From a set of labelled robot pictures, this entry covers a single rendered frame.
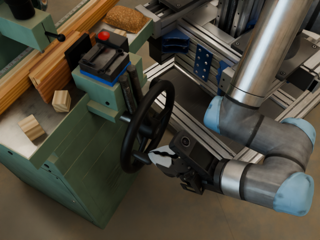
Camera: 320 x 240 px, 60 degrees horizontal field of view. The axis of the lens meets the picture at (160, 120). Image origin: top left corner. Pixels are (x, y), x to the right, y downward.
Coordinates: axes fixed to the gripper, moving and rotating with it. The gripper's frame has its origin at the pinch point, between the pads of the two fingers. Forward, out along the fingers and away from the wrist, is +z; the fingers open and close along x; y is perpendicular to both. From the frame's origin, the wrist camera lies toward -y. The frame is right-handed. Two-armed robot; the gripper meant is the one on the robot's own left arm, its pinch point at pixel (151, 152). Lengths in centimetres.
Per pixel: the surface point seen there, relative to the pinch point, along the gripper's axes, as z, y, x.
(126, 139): 3.6, -5.9, -1.6
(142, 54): 108, 38, 106
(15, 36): 30.5, -33.6, 3.7
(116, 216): 60, 67, -3
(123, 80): 7.2, -15.4, 8.9
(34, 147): 19.9, -13.7, -14.7
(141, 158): 2.3, 0.5, -2.2
